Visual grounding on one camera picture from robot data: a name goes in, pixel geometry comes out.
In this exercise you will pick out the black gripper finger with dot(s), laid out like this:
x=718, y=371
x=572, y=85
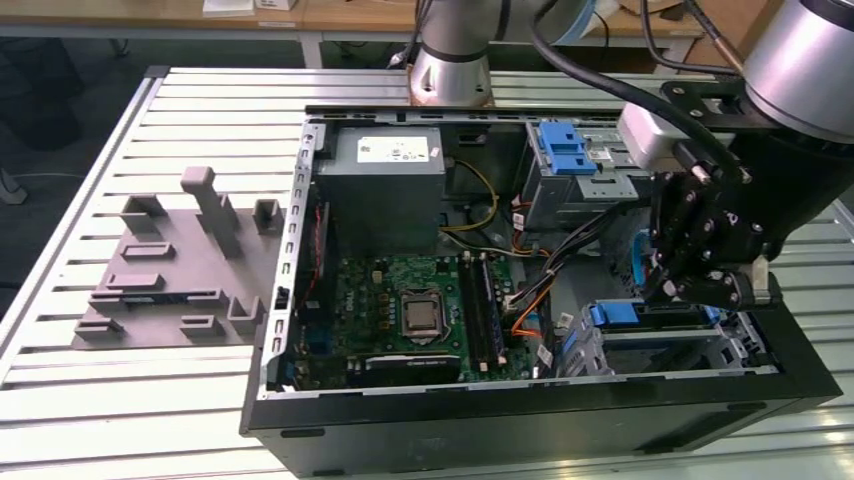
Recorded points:
x=734, y=290
x=684, y=225

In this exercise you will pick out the hard disk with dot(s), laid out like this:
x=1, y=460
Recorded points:
x=621, y=315

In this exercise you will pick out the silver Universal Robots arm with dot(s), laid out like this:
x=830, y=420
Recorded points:
x=448, y=75

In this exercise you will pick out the silver disk bay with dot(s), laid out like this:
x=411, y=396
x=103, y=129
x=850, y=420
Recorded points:
x=661, y=340

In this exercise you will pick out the silver drive cage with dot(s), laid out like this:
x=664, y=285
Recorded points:
x=601, y=187

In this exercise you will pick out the blue drive latch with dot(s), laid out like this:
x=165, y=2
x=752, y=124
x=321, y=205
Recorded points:
x=568, y=150

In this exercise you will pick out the installed RAM stick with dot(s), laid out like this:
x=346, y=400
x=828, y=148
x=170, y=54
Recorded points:
x=494, y=310

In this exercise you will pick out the wooden cabinet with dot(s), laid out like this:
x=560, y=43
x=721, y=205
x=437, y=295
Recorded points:
x=761, y=25

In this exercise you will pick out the black RAM slot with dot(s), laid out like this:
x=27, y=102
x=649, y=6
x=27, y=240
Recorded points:
x=476, y=310

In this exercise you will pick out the brown cardboard piece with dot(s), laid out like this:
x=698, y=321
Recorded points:
x=668, y=10

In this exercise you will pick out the silver CPU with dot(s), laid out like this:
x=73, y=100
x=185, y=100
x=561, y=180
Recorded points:
x=422, y=316

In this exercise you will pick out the green motherboard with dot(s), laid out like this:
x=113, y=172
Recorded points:
x=401, y=272

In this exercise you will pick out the CPU socket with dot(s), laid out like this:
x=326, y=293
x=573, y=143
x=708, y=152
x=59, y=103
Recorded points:
x=423, y=341

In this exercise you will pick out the grey power supply unit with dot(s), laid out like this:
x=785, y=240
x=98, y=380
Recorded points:
x=381, y=210

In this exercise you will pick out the black open PC case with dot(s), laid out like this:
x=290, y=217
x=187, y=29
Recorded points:
x=468, y=430

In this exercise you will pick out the black graphics card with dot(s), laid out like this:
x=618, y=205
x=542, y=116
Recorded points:
x=414, y=367

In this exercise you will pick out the white paper box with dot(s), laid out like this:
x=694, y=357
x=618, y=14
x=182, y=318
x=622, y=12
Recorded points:
x=227, y=6
x=277, y=4

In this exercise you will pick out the grey parts rack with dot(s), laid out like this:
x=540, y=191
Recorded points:
x=174, y=280

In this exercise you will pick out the wooden desk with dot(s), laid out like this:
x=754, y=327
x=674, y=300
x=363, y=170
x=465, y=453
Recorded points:
x=167, y=20

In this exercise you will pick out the grey stand foot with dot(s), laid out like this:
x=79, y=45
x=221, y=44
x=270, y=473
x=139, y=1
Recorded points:
x=13, y=190

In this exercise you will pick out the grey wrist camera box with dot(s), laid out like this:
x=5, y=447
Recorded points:
x=644, y=135

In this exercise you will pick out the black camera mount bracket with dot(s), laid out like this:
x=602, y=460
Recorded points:
x=701, y=95

